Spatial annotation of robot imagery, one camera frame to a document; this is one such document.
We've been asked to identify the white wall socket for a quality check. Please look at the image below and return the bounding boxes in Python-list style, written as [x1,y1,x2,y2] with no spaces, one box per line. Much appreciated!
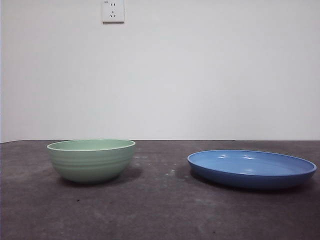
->
[101,0,126,25]

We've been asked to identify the green ribbed bowl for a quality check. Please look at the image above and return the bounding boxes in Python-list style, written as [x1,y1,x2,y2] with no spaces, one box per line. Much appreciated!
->
[46,138,137,185]

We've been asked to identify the blue plate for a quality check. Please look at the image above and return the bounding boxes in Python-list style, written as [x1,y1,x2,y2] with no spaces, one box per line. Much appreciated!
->
[187,149,317,190]

